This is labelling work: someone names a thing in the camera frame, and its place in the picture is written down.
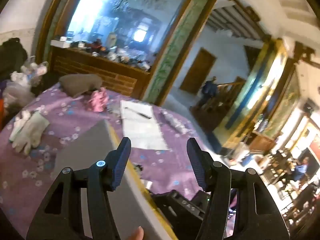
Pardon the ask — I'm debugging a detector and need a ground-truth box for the pink crumpled cloth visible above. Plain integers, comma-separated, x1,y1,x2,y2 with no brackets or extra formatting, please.
86,87,110,112

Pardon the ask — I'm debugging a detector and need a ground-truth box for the clear plastic bag with bottles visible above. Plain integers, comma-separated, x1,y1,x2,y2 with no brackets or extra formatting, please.
10,56,49,86

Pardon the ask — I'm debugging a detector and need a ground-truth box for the white flat box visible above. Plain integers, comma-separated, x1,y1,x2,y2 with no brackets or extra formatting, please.
51,39,72,48

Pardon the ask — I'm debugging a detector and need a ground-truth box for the pale green glove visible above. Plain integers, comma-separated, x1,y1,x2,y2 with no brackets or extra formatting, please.
12,112,50,155

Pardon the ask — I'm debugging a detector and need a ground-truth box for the yellow rimmed cardboard box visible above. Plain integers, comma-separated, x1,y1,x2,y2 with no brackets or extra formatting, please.
54,120,178,240

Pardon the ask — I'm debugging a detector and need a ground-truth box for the large framed wall mirror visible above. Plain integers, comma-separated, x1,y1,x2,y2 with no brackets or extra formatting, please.
35,0,225,105

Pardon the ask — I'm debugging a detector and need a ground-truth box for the black pen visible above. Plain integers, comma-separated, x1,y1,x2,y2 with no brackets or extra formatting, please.
125,107,152,119

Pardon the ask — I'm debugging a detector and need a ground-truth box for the white glove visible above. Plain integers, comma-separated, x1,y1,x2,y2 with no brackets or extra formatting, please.
9,110,31,143

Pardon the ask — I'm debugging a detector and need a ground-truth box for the wooden cabinet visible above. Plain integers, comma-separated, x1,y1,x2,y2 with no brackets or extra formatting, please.
49,46,150,98

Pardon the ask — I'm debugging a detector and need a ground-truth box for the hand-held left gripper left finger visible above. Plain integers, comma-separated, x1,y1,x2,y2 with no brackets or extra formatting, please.
26,137,131,240

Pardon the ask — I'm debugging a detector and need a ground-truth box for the clutter of small cabinet items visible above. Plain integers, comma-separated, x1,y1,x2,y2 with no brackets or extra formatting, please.
71,39,152,70

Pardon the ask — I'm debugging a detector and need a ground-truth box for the purple floral tablecloth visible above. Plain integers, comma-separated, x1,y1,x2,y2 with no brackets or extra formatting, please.
0,82,225,240

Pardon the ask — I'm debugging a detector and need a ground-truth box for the wooden door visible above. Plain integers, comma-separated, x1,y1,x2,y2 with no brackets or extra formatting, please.
179,48,217,95

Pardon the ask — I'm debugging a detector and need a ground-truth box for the white paper sheet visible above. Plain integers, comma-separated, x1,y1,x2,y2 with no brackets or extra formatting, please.
119,100,153,121
122,117,170,151

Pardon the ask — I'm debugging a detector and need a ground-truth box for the brown pillow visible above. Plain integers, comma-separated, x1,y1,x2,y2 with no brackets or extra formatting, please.
59,74,103,98

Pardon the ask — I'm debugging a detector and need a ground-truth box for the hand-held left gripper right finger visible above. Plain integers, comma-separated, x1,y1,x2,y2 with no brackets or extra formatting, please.
186,137,290,240

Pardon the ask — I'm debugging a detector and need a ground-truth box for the gold framed wall panel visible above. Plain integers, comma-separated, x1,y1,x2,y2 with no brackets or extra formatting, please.
220,40,295,150

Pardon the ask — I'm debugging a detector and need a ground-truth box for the wooden stair railing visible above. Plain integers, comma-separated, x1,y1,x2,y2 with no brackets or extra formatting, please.
200,76,247,113

